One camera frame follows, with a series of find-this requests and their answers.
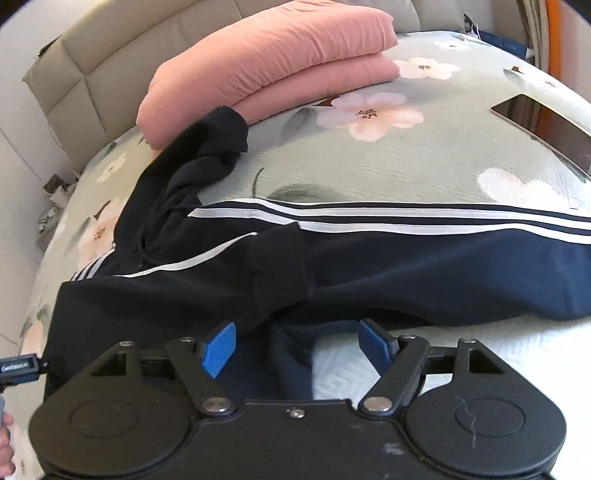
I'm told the beige curtain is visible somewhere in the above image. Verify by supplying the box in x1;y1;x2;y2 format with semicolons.
515;0;553;70

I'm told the navy white-striped track jacket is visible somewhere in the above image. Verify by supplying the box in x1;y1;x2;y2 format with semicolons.
44;106;591;403

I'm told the person's left hand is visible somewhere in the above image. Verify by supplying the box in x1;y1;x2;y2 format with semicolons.
0;412;16;479

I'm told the small grey clutter pile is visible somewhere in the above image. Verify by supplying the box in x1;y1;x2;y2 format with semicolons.
39;172;77;232

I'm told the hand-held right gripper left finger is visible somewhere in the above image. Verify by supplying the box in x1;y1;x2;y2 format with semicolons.
88;320;238;417

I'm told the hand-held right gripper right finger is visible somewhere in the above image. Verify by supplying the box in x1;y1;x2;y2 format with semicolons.
357;318;505;417

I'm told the beige padded headboard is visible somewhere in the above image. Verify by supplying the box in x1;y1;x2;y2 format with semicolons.
22;0;467;174

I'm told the smartphone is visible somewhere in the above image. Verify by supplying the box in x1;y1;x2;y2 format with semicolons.
490;93;591;179

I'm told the folded pink blanket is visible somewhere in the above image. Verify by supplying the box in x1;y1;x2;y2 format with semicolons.
136;0;400;151

